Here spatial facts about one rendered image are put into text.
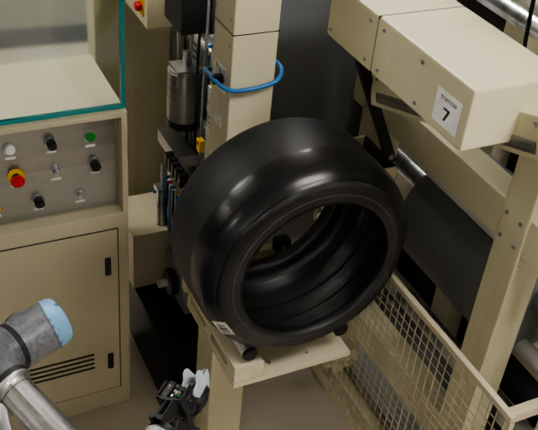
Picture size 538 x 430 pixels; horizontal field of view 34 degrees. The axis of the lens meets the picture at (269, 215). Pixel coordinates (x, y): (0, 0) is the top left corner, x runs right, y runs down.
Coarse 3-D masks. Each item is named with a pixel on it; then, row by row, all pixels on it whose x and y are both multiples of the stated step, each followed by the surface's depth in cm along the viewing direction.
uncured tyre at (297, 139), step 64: (256, 128) 217; (320, 128) 219; (192, 192) 216; (256, 192) 202; (320, 192) 204; (384, 192) 215; (192, 256) 212; (320, 256) 256; (384, 256) 228; (256, 320) 242; (320, 320) 234
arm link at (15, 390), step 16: (0, 336) 188; (0, 352) 186; (16, 352) 188; (0, 368) 184; (16, 368) 185; (0, 384) 182; (16, 384) 183; (32, 384) 185; (0, 400) 184; (16, 400) 182; (32, 400) 182; (48, 400) 183; (16, 416) 182; (32, 416) 180; (48, 416) 180; (64, 416) 182
